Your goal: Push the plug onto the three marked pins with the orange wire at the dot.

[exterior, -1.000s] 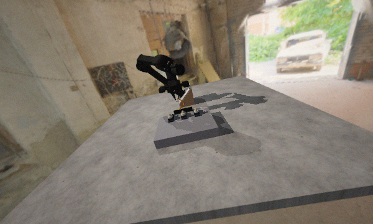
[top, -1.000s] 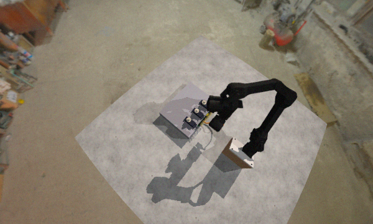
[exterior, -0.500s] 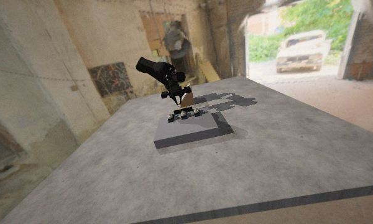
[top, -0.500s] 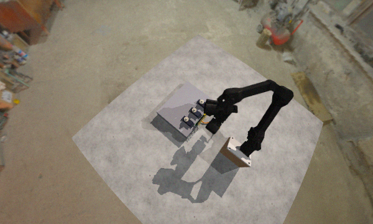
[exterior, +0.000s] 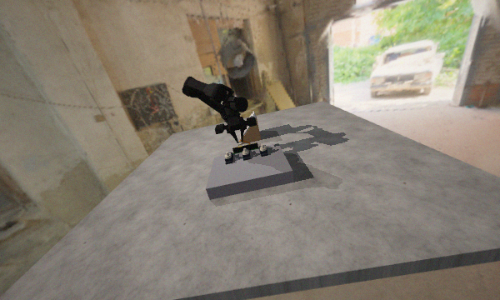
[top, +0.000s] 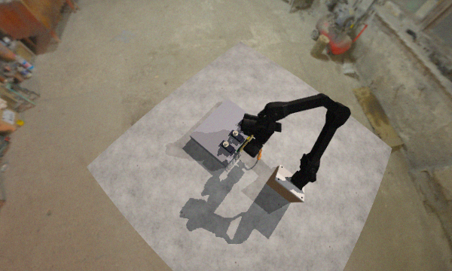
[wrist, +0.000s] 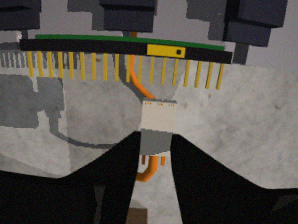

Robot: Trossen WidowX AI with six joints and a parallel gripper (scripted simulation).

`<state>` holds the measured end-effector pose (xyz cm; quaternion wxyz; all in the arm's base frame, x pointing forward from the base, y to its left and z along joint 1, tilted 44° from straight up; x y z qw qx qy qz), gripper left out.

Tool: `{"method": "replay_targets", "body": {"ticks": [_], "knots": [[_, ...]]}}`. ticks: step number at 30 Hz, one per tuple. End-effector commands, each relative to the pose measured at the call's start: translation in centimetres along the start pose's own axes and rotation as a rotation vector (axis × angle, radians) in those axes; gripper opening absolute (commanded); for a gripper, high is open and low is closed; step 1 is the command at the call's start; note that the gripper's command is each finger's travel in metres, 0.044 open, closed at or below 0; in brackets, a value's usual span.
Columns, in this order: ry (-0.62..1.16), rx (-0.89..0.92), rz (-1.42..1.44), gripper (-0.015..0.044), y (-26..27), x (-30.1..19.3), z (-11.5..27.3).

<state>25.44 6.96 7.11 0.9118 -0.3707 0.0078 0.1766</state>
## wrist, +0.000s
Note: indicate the black header strip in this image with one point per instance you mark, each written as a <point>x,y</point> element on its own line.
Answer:
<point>128,45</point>

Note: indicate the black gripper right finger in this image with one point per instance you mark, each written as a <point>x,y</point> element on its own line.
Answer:
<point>210,193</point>

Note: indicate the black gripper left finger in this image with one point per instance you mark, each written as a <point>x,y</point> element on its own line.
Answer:
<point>98,193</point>

